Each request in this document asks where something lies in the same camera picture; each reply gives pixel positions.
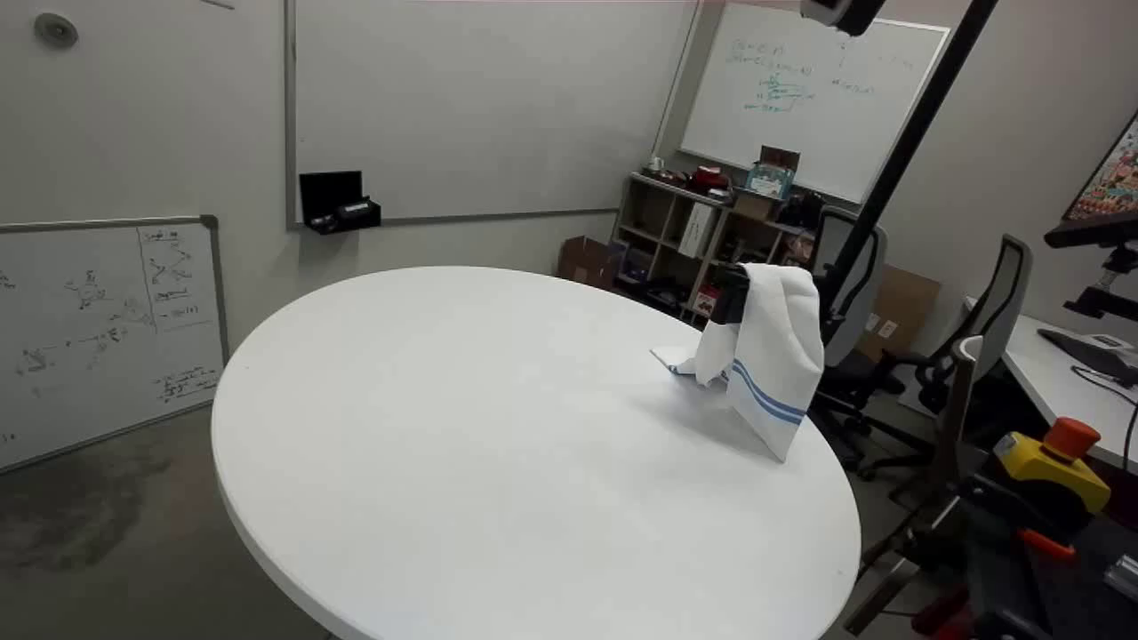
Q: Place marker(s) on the white towel with blue stripes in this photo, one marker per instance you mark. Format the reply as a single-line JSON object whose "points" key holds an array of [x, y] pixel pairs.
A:
{"points": [[763, 354]]}

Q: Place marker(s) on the wooden shelf with items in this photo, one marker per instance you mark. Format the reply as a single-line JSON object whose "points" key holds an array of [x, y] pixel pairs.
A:
{"points": [[681, 232]]}

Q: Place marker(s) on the round white table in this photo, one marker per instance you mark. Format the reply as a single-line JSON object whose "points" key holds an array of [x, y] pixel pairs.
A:
{"points": [[471, 454]]}

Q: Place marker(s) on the black marker tray holder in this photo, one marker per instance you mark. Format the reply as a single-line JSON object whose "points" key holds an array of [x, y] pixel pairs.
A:
{"points": [[334, 200]]}

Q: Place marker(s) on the leaning whiteboard with writing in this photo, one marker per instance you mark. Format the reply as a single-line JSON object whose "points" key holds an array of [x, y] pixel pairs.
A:
{"points": [[789, 82]]}

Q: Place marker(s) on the cardboard box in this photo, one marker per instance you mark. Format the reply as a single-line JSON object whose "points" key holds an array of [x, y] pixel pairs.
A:
{"points": [[898, 313]]}

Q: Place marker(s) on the black office chair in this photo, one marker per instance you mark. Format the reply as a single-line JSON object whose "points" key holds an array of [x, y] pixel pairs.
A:
{"points": [[853, 383]]}

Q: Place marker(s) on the yellow emergency stop button box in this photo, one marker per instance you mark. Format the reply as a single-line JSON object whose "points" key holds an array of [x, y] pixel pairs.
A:
{"points": [[1058, 457]]}

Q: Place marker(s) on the white desk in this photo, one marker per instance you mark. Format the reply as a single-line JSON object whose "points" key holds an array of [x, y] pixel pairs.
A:
{"points": [[1058, 390]]}

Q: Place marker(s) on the computer monitor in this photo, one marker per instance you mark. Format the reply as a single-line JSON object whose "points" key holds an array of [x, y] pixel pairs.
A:
{"points": [[1107, 205]]}

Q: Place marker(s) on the large wall whiteboard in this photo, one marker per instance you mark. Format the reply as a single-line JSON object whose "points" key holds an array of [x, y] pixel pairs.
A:
{"points": [[482, 109]]}

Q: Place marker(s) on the wall whiteboard with notes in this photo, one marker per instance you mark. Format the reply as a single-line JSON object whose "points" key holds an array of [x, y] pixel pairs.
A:
{"points": [[103, 325]]}

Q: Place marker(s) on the black camera stand pole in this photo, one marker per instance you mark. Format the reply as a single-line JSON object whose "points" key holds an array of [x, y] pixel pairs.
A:
{"points": [[853, 16]]}

